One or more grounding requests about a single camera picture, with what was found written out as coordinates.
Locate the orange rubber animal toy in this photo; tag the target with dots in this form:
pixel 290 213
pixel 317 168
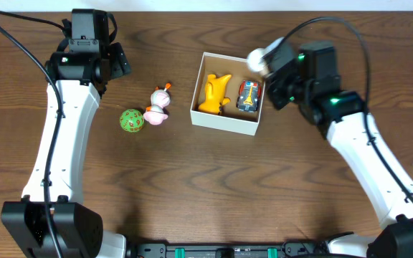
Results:
pixel 215 99

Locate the white pink chicken toy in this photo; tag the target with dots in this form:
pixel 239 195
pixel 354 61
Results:
pixel 160 99

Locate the red grey toy car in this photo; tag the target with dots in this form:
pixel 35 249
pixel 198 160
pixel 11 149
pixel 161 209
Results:
pixel 249 96

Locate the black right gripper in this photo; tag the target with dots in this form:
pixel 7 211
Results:
pixel 274 87

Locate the white wooden kendama toy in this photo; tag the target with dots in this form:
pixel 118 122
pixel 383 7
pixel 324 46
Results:
pixel 256 62

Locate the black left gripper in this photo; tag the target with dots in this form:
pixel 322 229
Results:
pixel 119 59

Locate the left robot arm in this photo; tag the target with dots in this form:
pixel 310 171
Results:
pixel 50 219

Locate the green number ball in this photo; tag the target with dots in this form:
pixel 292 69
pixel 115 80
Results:
pixel 132 120

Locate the white cardboard box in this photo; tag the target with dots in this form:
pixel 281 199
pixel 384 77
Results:
pixel 231 119

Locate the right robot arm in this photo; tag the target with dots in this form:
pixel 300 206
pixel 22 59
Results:
pixel 341 120

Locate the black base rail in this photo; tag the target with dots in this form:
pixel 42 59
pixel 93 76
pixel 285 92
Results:
pixel 287 249

